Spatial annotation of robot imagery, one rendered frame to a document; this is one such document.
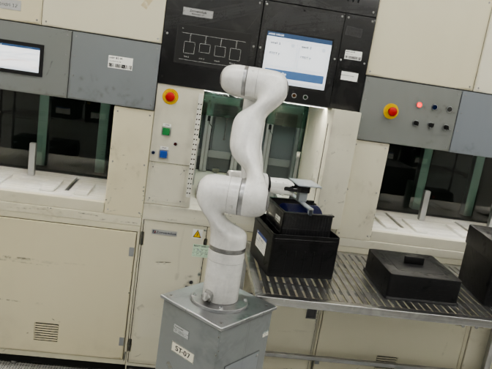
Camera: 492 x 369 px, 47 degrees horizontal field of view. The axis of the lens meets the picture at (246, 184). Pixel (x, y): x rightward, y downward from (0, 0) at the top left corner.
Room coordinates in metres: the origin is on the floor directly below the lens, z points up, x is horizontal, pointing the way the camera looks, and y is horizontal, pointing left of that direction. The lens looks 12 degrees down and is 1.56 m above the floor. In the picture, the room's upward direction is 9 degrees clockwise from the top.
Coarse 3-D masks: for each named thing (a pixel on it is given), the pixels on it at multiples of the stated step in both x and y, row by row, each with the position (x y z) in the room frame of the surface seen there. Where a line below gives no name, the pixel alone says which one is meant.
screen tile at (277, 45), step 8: (272, 40) 2.46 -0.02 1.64; (280, 40) 2.47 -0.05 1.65; (272, 48) 2.46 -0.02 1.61; (280, 48) 2.47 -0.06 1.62; (288, 48) 2.47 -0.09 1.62; (296, 48) 2.47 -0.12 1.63; (272, 56) 2.46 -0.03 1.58; (280, 56) 2.47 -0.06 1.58; (288, 56) 2.47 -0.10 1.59; (272, 64) 2.46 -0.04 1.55; (280, 64) 2.47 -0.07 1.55; (288, 64) 2.47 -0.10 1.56
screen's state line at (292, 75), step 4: (268, 68) 2.46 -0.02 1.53; (284, 72) 2.47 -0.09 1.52; (288, 72) 2.47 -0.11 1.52; (292, 72) 2.47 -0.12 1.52; (296, 72) 2.47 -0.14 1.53; (288, 76) 2.47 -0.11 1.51; (292, 76) 2.47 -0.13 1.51; (296, 76) 2.47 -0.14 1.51; (300, 76) 2.48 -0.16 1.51; (304, 76) 2.48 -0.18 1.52; (308, 76) 2.48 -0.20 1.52; (312, 76) 2.48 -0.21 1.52; (316, 76) 2.48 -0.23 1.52; (320, 76) 2.49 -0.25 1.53; (296, 80) 2.48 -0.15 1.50; (300, 80) 2.48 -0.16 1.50; (304, 80) 2.48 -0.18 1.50; (308, 80) 2.48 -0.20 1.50; (312, 80) 2.48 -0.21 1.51; (316, 80) 2.49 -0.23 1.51; (320, 80) 2.49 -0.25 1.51
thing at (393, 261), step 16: (368, 256) 2.26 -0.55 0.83; (384, 256) 2.20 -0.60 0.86; (400, 256) 2.23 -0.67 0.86; (416, 256) 2.27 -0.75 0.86; (432, 256) 2.30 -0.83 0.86; (368, 272) 2.22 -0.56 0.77; (384, 272) 2.06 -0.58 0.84; (400, 272) 2.03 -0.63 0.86; (416, 272) 2.06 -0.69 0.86; (432, 272) 2.09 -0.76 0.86; (448, 272) 2.12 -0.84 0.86; (384, 288) 2.03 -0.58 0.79; (400, 288) 2.01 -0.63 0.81; (416, 288) 2.01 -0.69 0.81; (432, 288) 2.02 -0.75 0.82; (448, 288) 2.03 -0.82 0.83; (448, 304) 2.03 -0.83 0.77
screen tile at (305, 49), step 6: (300, 48) 2.47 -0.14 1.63; (306, 48) 2.48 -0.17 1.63; (312, 48) 2.48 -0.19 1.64; (318, 48) 2.48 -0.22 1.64; (306, 54) 2.48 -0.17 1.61; (312, 54) 2.48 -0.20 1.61; (318, 54) 2.48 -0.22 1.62; (324, 54) 2.49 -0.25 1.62; (300, 60) 2.48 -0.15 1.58; (318, 60) 2.48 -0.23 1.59; (324, 60) 2.49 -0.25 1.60; (300, 66) 2.48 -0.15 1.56; (306, 66) 2.48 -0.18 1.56; (312, 66) 2.48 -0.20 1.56; (318, 66) 2.48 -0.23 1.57; (324, 66) 2.49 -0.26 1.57
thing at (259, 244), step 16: (256, 224) 2.26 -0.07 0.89; (256, 240) 2.23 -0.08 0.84; (272, 240) 2.05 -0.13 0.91; (288, 240) 2.06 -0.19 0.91; (304, 240) 2.08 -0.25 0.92; (320, 240) 2.09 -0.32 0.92; (336, 240) 2.11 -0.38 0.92; (256, 256) 2.20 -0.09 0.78; (272, 256) 2.04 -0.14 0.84; (288, 256) 2.06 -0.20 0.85; (304, 256) 2.08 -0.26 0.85; (320, 256) 2.10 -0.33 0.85; (272, 272) 2.05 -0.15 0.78; (288, 272) 2.07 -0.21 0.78; (304, 272) 2.08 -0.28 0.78; (320, 272) 2.10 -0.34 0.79
